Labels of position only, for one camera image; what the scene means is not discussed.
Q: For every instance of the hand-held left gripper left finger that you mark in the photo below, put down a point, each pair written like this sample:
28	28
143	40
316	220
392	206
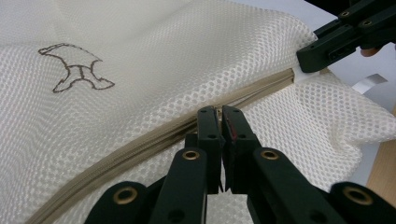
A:
190	174

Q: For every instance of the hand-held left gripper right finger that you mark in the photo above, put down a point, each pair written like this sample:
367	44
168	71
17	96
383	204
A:
255	174

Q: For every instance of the cream mesh laundry bag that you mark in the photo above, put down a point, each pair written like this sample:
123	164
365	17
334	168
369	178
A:
155	62

